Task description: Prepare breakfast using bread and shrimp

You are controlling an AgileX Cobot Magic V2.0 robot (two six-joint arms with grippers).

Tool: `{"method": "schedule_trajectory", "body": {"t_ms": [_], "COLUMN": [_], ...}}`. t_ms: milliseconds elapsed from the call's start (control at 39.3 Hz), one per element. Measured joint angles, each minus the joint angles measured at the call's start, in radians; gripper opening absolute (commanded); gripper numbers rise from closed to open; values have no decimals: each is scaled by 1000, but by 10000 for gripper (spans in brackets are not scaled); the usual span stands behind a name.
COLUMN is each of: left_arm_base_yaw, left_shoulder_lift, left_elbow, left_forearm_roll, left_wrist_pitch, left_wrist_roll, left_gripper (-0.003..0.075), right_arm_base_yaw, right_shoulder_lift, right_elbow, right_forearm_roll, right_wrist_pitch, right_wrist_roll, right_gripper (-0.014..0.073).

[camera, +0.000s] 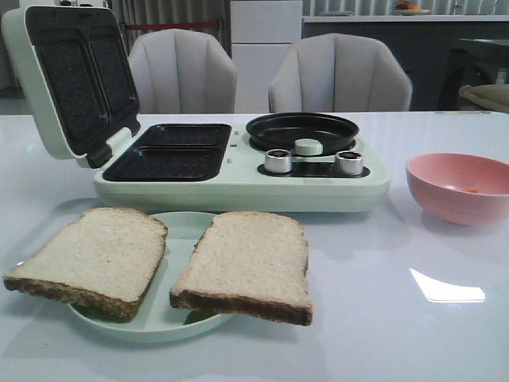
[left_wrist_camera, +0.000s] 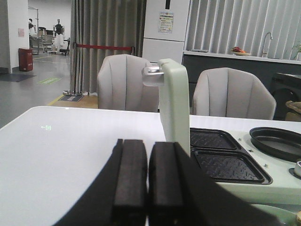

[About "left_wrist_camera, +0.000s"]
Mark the green breakfast maker base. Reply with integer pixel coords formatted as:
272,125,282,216
190,128,301,205

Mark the fruit plate on counter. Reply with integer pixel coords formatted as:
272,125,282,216
231,47,252,56

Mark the left silver knob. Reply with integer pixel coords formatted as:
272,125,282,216
294,159,301,177

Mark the black round frying pan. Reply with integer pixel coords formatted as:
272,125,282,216
249,127,301,162

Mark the green breakfast maker lid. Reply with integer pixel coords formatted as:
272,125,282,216
142,58,190,158

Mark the red barrier belt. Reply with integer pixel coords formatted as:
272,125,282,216
77,44,134,51

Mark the left beige chair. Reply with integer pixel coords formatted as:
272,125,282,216
97,54,159,112

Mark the white refrigerator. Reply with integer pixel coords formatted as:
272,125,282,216
142,0,190,63

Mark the green round plate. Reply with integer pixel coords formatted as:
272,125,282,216
252,204,301,226

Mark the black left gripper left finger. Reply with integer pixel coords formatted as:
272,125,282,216
56,139,147,226

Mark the beige sofa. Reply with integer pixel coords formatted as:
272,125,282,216
285,100,301,122

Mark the red bin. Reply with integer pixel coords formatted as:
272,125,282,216
18,48,33,72

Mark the right beige chair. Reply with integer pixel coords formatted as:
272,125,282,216
192,67,277,120

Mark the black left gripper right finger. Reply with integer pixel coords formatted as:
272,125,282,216
149,142,280,226

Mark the black washing machine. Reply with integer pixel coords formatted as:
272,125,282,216
270,73,301,121

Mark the dark kitchen counter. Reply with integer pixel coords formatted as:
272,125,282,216
183,54,301,87

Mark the grey curtain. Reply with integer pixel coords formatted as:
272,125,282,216
71,0,146,92

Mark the beige chair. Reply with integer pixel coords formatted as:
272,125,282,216
192,67,277,120
97,54,159,112

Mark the silver faucet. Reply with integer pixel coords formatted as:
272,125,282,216
261,32,273,57

